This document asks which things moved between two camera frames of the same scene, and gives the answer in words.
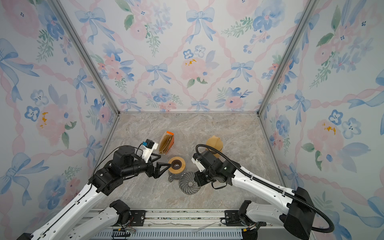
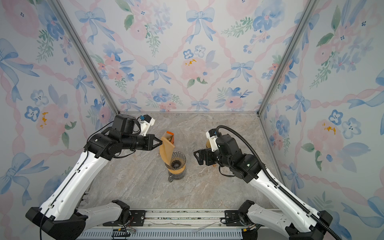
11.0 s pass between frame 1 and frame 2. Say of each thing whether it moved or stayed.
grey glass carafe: stayed
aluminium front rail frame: stayed
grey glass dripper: moved
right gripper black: moved
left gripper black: moved
